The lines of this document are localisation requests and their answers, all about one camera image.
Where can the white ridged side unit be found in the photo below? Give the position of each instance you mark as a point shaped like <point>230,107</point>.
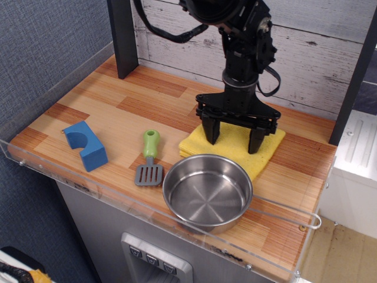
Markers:
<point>349,195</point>

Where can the black vertical post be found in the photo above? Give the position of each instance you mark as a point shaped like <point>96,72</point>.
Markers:
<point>122,29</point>
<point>355,83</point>

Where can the clear acrylic guard rail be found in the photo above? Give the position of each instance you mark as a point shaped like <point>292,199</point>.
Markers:
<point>106,203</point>

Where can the stainless steel pan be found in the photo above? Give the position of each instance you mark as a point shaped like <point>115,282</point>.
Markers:
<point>208,193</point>

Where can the black left vertical post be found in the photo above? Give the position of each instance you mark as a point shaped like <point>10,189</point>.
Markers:
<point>122,29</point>

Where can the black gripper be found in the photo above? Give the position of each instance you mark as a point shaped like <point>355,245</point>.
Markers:
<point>238,105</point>

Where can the green handled grey spatula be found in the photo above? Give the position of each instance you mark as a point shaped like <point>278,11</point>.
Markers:
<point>149,173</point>

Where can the black right vertical post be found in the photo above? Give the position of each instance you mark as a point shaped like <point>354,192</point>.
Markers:
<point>355,83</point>

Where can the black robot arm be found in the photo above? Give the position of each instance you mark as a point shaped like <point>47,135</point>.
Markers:
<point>245,28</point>

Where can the yellow cloth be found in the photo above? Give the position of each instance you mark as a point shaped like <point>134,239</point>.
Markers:
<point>233,143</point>

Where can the blue arch wooden block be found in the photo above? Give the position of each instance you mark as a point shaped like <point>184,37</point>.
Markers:
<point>93,153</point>

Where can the silver dispenser button panel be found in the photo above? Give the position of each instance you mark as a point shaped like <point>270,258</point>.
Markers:
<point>149,263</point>

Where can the black yellow object corner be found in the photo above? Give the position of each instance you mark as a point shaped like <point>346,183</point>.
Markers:
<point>21,275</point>

